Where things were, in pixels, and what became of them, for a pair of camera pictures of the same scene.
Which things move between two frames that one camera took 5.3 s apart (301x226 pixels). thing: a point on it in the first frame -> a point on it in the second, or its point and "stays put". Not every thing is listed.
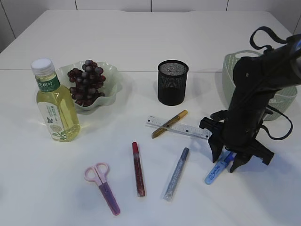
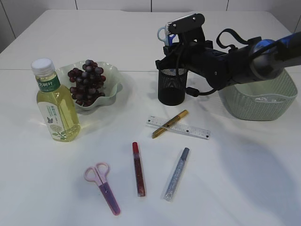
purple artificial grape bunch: [87, 84] stays put
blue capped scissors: [225, 163] -> [168, 38]
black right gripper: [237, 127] -> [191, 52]
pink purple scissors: [98, 173] stays put
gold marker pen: [177, 117] stays put
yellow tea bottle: [57, 108] stays put
